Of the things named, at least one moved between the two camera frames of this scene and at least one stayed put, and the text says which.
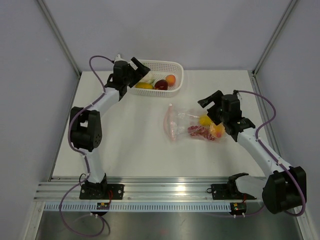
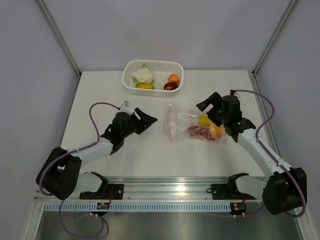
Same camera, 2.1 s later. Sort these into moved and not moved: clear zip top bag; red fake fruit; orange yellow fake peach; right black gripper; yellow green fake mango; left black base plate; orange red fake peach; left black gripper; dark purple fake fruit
Moved: dark purple fake fruit; left black gripper; orange red fake peach
Not moved: yellow green fake mango; red fake fruit; left black base plate; orange yellow fake peach; right black gripper; clear zip top bag
